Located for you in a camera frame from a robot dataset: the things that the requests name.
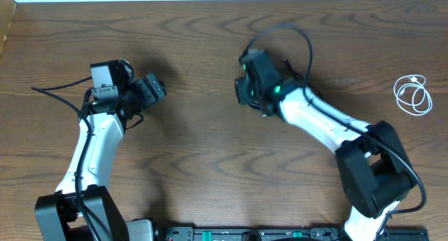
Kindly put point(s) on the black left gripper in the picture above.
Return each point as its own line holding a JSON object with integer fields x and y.
{"x": 150, "y": 97}

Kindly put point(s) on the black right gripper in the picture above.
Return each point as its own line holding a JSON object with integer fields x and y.
{"x": 241, "y": 86}

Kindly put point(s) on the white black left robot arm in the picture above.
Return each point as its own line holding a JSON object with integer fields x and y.
{"x": 81, "y": 208}

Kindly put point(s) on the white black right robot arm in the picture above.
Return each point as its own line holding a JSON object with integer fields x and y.
{"x": 375, "y": 172}

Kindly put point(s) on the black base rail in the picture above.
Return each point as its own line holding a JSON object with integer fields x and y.
{"x": 184, "y": 233}

